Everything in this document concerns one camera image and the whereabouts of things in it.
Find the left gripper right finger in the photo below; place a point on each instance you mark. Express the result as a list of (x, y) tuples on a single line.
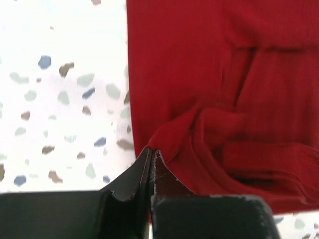
[(178, 213)]

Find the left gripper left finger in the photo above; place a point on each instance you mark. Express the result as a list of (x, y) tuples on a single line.
[(119, 210)]

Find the dark red t shirt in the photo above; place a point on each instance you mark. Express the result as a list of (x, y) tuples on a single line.
[(228, 91)]

